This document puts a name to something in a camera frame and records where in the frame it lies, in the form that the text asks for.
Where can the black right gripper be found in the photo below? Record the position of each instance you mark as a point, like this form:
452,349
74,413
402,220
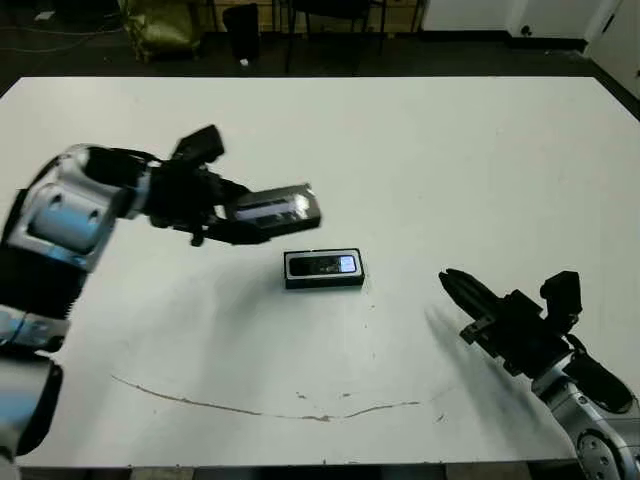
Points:
525,337

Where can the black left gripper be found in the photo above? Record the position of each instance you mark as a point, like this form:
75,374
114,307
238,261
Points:
180,200

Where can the black printed box lid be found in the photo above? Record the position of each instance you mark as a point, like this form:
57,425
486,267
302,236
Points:
280,207

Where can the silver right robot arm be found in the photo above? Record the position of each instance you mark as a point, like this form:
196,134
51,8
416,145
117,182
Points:
595,435

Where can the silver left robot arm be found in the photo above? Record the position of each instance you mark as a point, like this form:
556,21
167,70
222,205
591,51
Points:
60,225

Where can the black box base white insert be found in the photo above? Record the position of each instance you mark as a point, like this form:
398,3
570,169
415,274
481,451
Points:
325,284

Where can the black upright bin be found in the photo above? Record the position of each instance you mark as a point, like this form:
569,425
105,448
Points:
241,30

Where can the yellowish plastic bag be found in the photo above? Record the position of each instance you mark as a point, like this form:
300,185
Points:
160,27

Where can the black mesh office chair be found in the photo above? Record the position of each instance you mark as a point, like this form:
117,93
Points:
325,7

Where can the white paper sheet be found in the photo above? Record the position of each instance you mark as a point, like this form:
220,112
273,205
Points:
43,15

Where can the white door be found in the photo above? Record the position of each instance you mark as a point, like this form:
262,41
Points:
617,35

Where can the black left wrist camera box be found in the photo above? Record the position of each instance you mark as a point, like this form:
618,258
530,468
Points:
200,145

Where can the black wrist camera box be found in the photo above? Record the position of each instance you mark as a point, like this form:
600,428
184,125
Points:
200,145
562,297

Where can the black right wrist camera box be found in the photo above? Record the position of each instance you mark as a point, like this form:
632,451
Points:
562,297

